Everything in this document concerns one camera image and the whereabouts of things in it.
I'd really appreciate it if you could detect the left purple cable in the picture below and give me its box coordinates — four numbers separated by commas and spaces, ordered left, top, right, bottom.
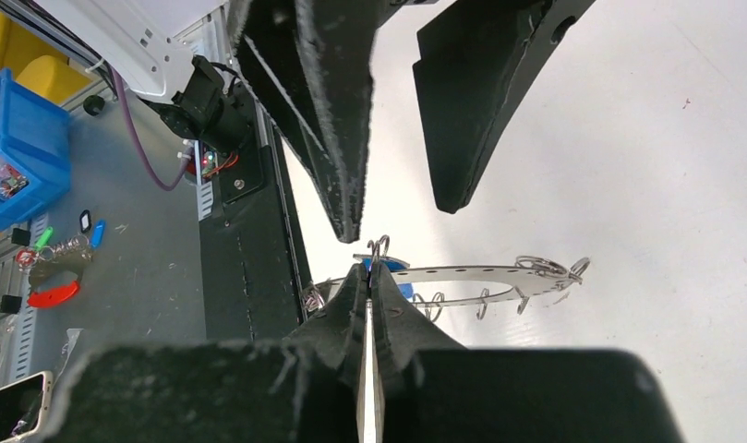
108, 66, 194, 193

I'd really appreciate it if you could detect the key with blue tag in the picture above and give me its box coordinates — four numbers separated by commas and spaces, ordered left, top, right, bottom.
358, 256, 414, 301

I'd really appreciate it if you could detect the blue storage bin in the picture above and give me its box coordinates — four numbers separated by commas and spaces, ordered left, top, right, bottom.
0, 68, 71, 231

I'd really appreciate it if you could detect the bunch of coloured key tags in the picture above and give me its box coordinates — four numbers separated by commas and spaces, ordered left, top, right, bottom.
14, 210, 106, 309

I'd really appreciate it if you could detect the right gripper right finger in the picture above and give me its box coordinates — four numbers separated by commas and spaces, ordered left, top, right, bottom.
368, 264, 469, 399

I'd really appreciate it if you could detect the round metal keyring disc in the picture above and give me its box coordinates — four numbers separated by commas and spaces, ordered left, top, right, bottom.
299, 234, 591, 443

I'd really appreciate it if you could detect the left white cable duct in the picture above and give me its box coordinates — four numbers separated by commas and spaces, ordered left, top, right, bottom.
196, 181, 214, 222

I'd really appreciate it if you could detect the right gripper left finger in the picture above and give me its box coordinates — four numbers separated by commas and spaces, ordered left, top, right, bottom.
283, 264, 371, 399

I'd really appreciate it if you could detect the smartphone with light case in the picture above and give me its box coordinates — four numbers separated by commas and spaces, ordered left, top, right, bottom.
0, 371, 54, 443

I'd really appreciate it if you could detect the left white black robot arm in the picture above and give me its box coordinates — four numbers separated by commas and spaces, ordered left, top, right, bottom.
42, 0, 590, 244

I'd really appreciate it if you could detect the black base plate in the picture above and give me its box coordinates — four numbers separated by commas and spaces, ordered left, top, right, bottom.
199, 102, 312, 341

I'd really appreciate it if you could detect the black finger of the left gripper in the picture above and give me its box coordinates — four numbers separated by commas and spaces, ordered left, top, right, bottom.
226, 0, 407, 244
413, 0, 594, 213

